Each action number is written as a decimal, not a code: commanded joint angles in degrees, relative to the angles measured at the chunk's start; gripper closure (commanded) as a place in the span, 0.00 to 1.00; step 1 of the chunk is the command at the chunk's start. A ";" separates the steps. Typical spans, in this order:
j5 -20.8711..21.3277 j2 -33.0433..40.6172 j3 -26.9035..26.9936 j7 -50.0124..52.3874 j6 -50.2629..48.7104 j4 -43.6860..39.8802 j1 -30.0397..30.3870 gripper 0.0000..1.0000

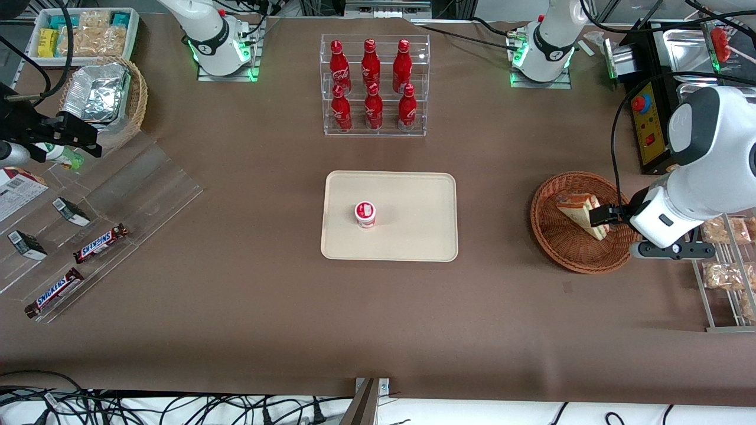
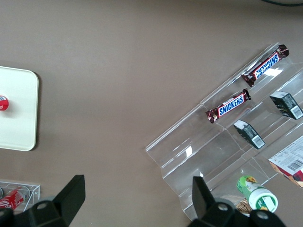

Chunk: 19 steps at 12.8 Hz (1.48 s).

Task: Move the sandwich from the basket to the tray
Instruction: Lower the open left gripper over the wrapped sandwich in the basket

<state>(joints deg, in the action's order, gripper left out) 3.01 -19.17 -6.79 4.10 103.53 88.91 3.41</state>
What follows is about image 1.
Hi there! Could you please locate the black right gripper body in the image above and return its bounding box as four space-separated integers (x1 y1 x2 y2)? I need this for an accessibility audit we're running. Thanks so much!
0 83 63 165

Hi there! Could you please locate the triangular white bread sandwich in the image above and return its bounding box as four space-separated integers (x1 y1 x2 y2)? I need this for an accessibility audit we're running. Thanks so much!
555 192 610 241

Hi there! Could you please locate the crumpled foil tray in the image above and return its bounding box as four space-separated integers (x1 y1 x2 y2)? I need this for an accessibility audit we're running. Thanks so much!
62 63 131 123

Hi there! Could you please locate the shallow brown wicker basket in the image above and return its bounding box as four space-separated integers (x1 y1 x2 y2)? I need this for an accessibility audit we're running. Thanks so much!
530 171 640 274

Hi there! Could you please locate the tall tan wicker basket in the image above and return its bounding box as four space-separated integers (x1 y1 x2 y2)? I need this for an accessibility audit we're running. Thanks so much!
59 56 148 151

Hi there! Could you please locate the steel warmer tray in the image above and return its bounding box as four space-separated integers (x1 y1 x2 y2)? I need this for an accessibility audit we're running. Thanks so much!
661 28 719 76
676 81 756 98

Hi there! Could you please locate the beige plastic tray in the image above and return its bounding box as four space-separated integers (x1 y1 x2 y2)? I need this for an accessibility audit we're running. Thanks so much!
321 171 459 262

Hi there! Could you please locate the green white small bottle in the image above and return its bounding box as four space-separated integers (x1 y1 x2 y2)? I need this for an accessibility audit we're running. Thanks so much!
35 142 84 171

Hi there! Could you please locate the small black white box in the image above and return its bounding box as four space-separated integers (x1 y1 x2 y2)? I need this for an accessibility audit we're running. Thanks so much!
52 197 91 227
7 230 48 261

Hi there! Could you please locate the clear acrylic stepped display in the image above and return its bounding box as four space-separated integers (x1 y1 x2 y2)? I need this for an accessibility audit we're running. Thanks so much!
0 133 204 324

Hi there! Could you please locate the red white printed carton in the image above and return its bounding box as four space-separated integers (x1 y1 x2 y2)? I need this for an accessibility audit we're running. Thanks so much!
0 167 49 223

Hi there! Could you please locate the black food warmer appliance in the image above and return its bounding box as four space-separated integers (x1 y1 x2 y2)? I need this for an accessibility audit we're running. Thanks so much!
602 18 756 176

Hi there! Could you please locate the yellow snack pack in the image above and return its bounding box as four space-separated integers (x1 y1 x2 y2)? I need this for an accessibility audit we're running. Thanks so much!
38 28 60 58

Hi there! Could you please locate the white plastic snack bin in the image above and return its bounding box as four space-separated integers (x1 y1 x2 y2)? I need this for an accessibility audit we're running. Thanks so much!
27 7 141 67

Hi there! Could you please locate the brown snickers bar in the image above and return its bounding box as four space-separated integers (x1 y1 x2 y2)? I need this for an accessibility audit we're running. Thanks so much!
24 267 84 319
73 223 129 264

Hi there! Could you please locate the red food on skewer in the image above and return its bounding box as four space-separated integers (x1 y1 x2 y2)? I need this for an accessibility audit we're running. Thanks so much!
709 27 756 66

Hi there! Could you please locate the red cola bottle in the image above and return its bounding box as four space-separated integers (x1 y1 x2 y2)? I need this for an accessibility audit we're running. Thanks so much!
331 84 353 132
397 84 418 132
364 81 384 130
361 38 382 89
330 40 352 95
392 39 413 93

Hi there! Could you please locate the brown table cover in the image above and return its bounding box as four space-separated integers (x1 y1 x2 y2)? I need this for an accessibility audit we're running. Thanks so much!
0 12 756 408

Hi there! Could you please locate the red white yogurt cup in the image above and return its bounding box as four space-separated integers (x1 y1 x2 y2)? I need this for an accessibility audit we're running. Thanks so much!
354 201 377 229

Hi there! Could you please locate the clear acrylic bottle rack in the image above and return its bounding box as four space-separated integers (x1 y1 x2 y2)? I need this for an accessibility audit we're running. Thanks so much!
320 34 431 138

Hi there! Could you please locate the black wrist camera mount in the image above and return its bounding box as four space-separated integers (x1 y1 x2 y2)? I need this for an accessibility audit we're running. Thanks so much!
629 238 716 261

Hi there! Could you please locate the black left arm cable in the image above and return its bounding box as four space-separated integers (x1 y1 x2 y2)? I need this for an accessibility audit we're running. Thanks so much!
610 71 756 207

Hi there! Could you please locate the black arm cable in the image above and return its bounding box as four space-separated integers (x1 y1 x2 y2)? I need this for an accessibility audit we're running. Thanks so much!
610 71 756 207
0 0 75 108

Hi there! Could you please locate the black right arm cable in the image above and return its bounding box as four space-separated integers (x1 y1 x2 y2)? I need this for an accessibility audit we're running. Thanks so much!
0 0 75 108

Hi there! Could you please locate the grey wire rack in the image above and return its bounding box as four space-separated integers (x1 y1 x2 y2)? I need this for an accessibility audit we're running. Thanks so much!
690 210 756 333

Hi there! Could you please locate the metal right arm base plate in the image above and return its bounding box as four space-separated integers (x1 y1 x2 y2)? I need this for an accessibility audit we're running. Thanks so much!
197 17 268 82

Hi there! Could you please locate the black table cable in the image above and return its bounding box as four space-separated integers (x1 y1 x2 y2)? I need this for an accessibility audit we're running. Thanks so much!
413 17 523 47

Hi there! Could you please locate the black floor cable bundle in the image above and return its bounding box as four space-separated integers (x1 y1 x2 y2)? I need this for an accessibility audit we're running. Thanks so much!
0 370 355 425

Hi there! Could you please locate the aluminium profile post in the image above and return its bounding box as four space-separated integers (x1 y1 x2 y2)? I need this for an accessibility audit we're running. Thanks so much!
340 377 390 425

